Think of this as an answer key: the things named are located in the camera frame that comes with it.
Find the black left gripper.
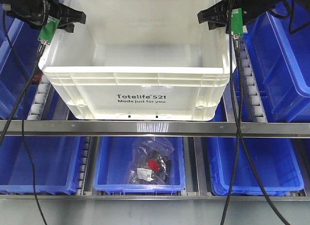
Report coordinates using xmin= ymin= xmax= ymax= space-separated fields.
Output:
xmin=0 ymin=0 xmax=86 ymax=33

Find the steel lower shelf rail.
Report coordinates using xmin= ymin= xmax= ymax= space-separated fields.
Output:
xmin=0 ymin=194 xmax=310 ymax=202

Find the lower right steel divider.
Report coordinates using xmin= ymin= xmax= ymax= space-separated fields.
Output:
xmin=193 ymin=137 xmax=210 ymax=196

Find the left upper roller track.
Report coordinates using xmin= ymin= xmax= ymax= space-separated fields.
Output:
xmin=27 ymin=74 xmax=53 ymax=120

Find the green circuit board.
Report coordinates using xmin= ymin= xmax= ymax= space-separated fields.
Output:
xmin=231 ymin=8 xmax=244 ymax=38
xmin=38 ymin=16 xmax=60 ymax=45

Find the lower left roller track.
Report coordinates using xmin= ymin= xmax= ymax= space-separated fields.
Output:
xmin=76 ymin=136 xmax=92 ymax=196

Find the black left cable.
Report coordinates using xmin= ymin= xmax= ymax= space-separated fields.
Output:
xmin=0 ymin=1 xmax=49 ymax=225

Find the blue bin lower middle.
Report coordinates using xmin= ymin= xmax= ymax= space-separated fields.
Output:
xmin=93 ymin=137 xmax=185 ymax=194

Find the green right circuit board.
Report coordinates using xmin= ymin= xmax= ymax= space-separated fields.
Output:
xmin=231 ymin=8 xmax=244 ymax=38

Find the blue bin upper left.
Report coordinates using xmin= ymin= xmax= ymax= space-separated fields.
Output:
xmin=0 ymin=8 xmax=42 ymax=120

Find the black cable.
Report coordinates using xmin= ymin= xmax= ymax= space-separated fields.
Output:
xmin=0 ymin=1 xmax=49 ymax=225
xmin=219 ymin=0 xmax=291 ymax=225

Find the clear bag of parts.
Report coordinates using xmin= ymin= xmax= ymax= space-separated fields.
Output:
xmin=124 ymin=137 xmax=174 ymax=185

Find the black right cable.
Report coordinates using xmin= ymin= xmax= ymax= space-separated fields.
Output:
xmin=219 ymin=0 xmax=291 ymax=225

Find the blue bin lower left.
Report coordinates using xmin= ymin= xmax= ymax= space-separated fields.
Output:
xmin=0 ymin=136 xmax=85 ymax=194

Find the green left circuit board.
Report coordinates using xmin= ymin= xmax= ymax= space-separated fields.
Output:
xmin=38 ymin=16 xmax=60 ymax=45

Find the roller track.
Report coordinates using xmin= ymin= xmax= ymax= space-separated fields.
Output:
xmin=76 ymin=136 xmax=92 ymax=196
xmin=234 ymin=36 xmax=268 ymax=123
xmin=27 ymin=74 xmax=53 ymax=120

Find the blue bin upper right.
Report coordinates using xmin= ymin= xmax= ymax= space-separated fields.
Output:
xmin=246 ymin=0 xmax=310 ymax=123

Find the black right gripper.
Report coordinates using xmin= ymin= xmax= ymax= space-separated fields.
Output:
xmin=197 ymin=0 xmax=310 ymax=31

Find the right upper roller track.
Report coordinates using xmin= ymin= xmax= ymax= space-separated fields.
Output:
xmin=234 ymin=36 xmax=268 ymax=123

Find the blue bin lower right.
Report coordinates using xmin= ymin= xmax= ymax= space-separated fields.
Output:
xmin=205 ymin=137 xmax=304 ymax=196

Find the white plastic tote box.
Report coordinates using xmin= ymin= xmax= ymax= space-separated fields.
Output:
xmin=39 ymin=0 xmax=230 ymax=121

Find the blue bin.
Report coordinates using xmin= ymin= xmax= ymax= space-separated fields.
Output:
xmin=0 ymin=8 xmax=42 ymax=120
xmin=205 ymin=137 xmax=304 ymax=196
xmin=246 ymin=0 xmax=310 ymax=123
xmin=0 ymin=136 xmax=85 ymax=194
xmin=93 ymin=137 xmax=185 ymax=194

